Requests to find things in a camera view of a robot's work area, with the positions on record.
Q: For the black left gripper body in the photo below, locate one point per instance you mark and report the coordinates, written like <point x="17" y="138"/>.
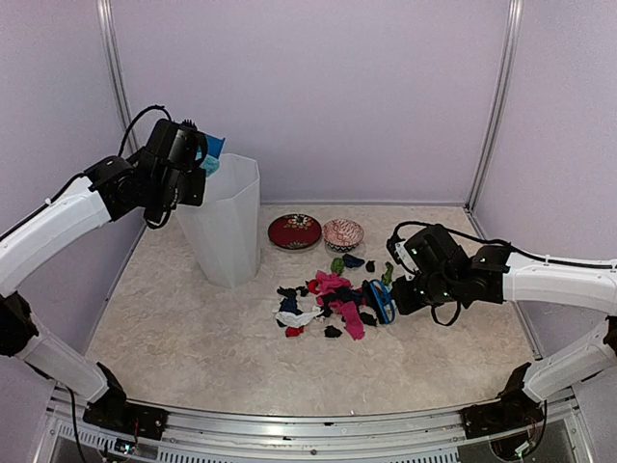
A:
<point x="193" y="195"/>

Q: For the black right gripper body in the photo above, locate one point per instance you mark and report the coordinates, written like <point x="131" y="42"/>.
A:
<point x="412" y="302"/>

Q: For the blue hand brush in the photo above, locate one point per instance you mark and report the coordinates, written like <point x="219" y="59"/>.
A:
<point x="377" y="296"/>

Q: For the blue dustpan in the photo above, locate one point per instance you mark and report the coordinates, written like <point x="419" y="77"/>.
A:
<point x="214" y="146"/>

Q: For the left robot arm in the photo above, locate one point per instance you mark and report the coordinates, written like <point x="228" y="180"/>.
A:
<point x="160" y="176"/>

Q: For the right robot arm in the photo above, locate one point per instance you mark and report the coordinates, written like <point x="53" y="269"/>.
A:
<point x="438" y="271"/>

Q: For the green paper scrap right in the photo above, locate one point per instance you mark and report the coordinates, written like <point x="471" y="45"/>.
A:
<point x="387" y="276"/>

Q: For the teal paper scrap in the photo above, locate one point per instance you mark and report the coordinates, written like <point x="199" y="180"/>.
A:
<point x="210" y="165"/>

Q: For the white plastic trash bin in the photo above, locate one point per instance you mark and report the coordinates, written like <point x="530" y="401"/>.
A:
<point x="223" y="231"/>

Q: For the black paper scrap curved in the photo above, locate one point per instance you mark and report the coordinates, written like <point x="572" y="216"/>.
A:
<point x="353" y="262"/>

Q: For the small black paper scrap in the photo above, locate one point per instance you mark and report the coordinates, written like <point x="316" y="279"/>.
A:
<point x="331" y="332"/>

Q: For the pink patterned bowl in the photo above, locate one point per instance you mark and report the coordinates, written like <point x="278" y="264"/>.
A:
<point x="342" y="235"/>

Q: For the red floral plate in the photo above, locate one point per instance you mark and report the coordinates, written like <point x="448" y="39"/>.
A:
<point x="294" y="232"/>

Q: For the small red paper scrap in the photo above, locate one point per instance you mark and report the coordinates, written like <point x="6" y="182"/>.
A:
<point x="294" y="332"/>

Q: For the white paper scrap long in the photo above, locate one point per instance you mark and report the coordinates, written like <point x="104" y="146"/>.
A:
<point x="296" y="320"/>

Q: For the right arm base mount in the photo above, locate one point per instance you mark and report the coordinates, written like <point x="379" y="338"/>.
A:
<point x="512" y="409"/>

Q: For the left aluminium corner post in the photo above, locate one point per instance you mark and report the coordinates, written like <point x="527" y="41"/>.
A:
<point x="125" y="106"/>

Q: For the aluminium corner post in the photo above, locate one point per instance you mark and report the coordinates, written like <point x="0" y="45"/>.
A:
<point x="503" y="79"/>
<point x="125" y="106"/>

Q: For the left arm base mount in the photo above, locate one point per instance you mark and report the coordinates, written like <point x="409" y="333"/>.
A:
<point x="113" y="411"/>

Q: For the aluminium front rail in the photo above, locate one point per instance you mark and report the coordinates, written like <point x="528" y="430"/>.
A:
<point x="435" y="435"/>

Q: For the right aluminium corner post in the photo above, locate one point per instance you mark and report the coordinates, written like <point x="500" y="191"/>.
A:
<point x="503" y="79"/>

